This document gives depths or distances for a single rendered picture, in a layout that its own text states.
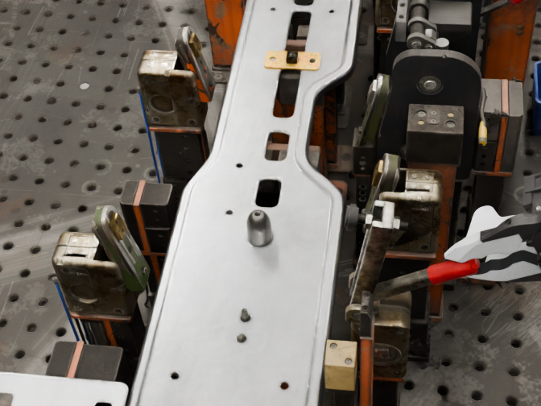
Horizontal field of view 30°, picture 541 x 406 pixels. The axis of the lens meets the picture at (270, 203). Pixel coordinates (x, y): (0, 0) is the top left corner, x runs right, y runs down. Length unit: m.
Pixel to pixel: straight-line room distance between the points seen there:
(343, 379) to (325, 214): 0.27
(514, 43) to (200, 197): 0.64
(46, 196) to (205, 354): 0.69
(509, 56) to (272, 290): 0.69
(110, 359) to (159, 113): 0.44
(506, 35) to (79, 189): 0.78
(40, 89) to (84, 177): 0.26
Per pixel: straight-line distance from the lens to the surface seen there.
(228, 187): 1.37
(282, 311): 1.24
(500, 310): 1.62
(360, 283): 1.12
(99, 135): 1.91
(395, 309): 1.18
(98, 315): 1.36
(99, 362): 1.26
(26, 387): 1.24
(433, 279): 1.12
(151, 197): 1.39
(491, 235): 1.07
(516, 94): 1.39
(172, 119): 1.55
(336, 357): 1.13
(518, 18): 1.71
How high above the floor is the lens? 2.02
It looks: 49 degrees down
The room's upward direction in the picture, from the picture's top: 6 degrees counter-clockwise
